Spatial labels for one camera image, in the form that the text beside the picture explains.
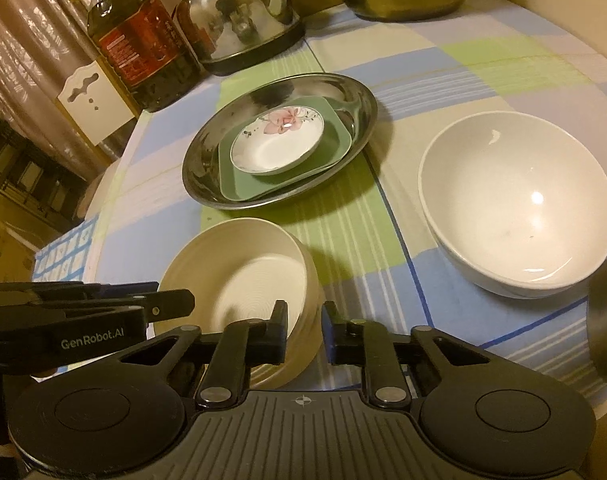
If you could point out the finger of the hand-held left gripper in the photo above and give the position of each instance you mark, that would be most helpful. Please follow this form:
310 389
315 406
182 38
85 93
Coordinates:
168 302
128 290

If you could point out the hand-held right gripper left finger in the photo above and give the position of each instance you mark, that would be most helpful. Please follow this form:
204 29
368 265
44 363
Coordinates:
278 332

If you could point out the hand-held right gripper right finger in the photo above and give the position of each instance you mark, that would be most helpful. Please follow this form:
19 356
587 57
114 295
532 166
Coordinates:
332 332

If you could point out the cream ribbed bowl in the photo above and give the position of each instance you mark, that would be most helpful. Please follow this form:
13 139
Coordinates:
243 270

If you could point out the green square plate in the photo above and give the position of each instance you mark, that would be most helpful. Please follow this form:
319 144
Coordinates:
243 186

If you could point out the stainless steel plate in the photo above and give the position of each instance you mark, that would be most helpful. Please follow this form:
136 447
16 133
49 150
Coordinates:
206 165

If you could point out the small white floral dish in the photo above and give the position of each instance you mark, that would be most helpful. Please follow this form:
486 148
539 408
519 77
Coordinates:
268 150

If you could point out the white ceramic bowl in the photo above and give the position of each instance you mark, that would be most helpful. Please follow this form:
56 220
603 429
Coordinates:
513 200

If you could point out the stainless steel bowl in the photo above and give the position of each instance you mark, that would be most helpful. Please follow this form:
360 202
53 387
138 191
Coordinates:
606 320

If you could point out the blue patterned cloth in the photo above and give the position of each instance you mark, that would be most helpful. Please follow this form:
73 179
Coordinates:
63 255

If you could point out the dark shelf rack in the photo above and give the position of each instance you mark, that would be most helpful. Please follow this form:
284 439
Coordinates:
18 165

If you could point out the cooking oil bottle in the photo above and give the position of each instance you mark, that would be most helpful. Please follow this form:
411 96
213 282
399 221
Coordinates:
138 45

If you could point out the beige curtain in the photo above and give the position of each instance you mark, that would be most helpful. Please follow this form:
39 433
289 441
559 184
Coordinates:
23 35

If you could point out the plaid tablecloth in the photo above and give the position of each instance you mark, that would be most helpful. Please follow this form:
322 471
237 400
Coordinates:
433 60

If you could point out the stainless steel kettle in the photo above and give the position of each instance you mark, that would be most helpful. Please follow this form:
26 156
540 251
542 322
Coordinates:
243 15

